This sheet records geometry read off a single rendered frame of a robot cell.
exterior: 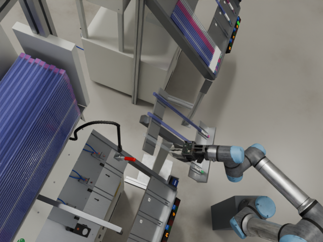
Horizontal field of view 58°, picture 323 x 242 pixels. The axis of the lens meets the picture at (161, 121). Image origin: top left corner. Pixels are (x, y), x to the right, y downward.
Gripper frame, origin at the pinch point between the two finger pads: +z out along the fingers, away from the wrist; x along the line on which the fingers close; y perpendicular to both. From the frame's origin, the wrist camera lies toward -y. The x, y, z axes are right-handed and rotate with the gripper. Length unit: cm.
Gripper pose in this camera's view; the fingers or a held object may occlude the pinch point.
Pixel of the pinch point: (171, 151)
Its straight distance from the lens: 146.1
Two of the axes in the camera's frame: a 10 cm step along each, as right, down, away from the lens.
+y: -4.1, -4.6, -7.8
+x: -2.2, 8.9, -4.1
